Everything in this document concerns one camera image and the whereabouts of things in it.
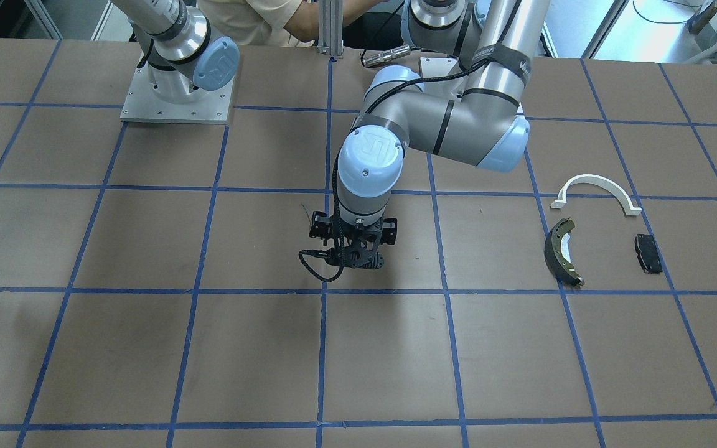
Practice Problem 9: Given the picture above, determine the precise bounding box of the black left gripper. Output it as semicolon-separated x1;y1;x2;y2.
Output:
308;218;398;269

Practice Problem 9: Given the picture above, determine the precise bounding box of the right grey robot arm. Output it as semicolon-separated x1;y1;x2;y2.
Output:
113;1;241;91

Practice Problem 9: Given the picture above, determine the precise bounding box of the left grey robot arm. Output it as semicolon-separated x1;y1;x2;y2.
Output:
299;1;550;269

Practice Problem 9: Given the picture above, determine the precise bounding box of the olive green brake shoe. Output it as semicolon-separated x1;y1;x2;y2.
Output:
543;217;585;287

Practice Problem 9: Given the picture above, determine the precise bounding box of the person in beige shirt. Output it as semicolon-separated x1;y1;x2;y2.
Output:
197;1;403;50

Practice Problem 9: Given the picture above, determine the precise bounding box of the black brake pad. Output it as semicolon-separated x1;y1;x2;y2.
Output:
634;233;663;273

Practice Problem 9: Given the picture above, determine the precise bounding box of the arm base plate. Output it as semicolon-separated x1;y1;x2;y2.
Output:
420;57;458;78
120;64;235;124

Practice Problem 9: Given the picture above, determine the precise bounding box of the white curved plastic bracket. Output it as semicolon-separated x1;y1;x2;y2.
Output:
550;174;643;217

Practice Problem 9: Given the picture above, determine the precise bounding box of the aluminium frame post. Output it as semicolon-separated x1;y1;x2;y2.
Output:
315;0;344;60

